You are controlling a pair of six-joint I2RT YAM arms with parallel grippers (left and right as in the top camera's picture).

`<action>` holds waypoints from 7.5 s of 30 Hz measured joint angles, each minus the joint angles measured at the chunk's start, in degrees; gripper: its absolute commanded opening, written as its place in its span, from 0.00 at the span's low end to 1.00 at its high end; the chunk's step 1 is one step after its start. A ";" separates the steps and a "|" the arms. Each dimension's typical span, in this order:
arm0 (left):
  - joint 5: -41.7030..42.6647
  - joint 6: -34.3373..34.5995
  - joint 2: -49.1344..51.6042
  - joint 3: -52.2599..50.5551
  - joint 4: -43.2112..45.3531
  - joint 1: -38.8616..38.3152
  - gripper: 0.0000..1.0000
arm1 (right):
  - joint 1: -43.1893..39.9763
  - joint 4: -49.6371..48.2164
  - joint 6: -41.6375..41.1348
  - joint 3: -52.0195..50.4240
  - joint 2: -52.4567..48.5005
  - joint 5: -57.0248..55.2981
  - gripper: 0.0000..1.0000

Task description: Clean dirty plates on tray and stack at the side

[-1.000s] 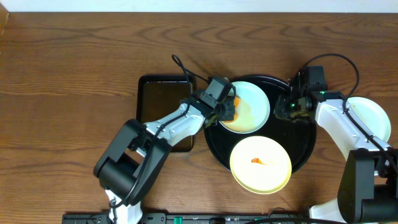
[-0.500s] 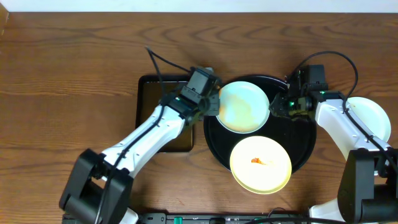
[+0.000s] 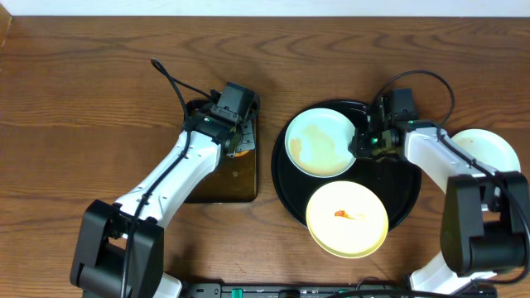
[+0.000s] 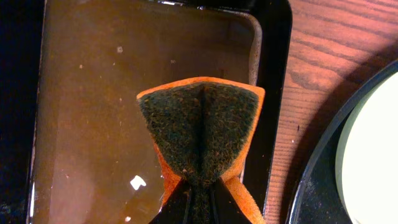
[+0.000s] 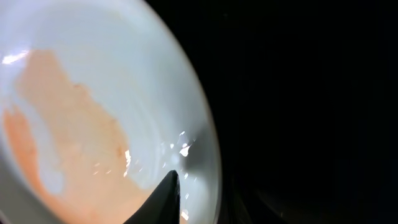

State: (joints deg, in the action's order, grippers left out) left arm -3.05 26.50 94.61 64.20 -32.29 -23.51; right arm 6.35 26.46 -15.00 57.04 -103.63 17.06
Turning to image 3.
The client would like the orange green sponge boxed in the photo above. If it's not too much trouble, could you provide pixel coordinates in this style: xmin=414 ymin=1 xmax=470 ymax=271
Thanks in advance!
xmin=234 ymin=151 xmax=250 ymax=158

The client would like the light blue plate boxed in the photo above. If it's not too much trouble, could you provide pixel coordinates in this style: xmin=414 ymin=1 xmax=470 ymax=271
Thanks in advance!
xmin=284 ymin=108 xmax=356 ymax=178
xmin=451 ymin=129 xmax=521 ymax=172

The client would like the yellow plate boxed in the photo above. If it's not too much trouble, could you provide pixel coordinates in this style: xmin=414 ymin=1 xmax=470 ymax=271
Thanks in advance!
xmin=306 ymin=181 xmax=389 ymax=259

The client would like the light blue plate top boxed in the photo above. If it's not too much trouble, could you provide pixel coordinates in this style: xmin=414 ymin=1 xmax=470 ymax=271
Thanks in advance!
xmin=451 ymin=129 xmax=521 ymax=172

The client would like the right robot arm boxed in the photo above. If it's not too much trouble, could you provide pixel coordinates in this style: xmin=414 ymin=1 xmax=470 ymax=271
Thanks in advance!
xmin=349 ymin=89 xmax=529 ymax=295

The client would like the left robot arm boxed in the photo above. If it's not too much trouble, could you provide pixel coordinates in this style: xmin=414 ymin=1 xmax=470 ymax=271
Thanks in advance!
xmin=70 ymin=82 xmax=260 ymax=298

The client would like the round black tray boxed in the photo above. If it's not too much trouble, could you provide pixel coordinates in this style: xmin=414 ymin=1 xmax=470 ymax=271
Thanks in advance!
xmin=271 ymin=99 xmax=422 ymax=233

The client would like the black rectangular water tray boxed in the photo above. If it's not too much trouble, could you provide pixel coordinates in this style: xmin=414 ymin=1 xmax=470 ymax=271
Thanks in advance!
xmin=180 ymin=100 xmax=258 ymax=203

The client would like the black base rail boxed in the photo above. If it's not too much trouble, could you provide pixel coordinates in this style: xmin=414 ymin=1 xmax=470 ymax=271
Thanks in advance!
xmin=179 ymin=279 xmax=407 ymax=298

